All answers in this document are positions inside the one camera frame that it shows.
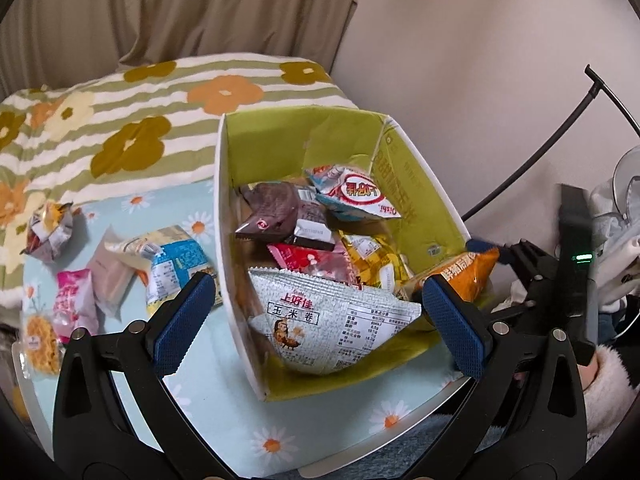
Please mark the silver white snack packet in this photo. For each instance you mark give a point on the silver white snack packet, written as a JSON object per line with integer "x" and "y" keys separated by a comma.
{"x": 325, "y": 325}

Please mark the red white label snack packet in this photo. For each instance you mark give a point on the red white label snack packet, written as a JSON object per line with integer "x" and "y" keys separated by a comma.
{"x": 357, "y": 192}

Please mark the blue white snack packet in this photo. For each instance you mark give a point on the blue white snack packet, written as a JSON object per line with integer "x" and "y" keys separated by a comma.
{"x": 172, "y": 260}

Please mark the clear packet of yellow crackers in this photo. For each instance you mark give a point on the clear packet of yellow crackers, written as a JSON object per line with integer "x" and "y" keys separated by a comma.
{"x": 40, "y": 345}

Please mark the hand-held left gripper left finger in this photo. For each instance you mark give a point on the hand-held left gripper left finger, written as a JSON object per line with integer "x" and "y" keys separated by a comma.
{"x": 182, "y": 325}

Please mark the orange snack packet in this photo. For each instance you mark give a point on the orange snack packet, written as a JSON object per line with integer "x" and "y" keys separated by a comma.
{"x": 465, "y": 275}

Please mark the black snack packet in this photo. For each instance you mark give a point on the black snack packet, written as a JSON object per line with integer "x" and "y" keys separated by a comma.
{"x": 312, "y": 227}

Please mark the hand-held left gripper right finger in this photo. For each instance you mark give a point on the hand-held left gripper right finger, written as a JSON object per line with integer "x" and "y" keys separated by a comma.
{"x": 455, "y": 327}

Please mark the black curved rod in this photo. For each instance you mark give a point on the black curved rod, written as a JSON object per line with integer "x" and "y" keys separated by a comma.
{"x": 595, "y": 82}

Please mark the gold foil snack packet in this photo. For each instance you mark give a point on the gold foil snack packet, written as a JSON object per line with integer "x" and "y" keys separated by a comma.
{"x": 372, "y": 260}

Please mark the brown snack packet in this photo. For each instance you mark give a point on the brown snack packet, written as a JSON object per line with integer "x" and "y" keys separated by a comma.
{"x": 270, "y": 207}

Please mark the pink snack packet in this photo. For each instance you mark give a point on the pink snack packet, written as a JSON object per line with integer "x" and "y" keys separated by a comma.
{"x": 75, "y": 300}

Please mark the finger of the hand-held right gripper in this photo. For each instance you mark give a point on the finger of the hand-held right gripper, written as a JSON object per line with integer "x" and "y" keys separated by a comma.
{"x": 535, "y": 307}
{"x": 481, "y": 246}

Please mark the white crumpled cloth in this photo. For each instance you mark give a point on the white crumpled cloth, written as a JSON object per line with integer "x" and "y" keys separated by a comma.
{"x": 617, "y": 240}

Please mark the pale beige snack packet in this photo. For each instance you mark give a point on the pale beige snack packet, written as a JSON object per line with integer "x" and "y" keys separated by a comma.
{"x": 112, "y": 275}

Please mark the person's right forearm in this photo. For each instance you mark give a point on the person's right forearm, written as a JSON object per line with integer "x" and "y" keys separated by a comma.
{"x": 612, "y": 400}

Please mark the beige curtain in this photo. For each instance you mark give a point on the beige curtain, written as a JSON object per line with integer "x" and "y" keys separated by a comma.
{"x": 175, "y": 5}

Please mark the grey crumpled snack packet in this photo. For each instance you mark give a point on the grey crumpled snack packet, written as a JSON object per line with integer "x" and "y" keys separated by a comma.
{"x": 50, "y": 232}

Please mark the flower print striped blanket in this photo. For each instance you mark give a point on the flower print striped blanket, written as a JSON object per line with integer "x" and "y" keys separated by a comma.
{"x": 150, "y": 110}

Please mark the green cardboard box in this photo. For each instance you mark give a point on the green cardboard box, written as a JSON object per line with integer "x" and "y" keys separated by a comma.
{"x": 280, "y": 145}

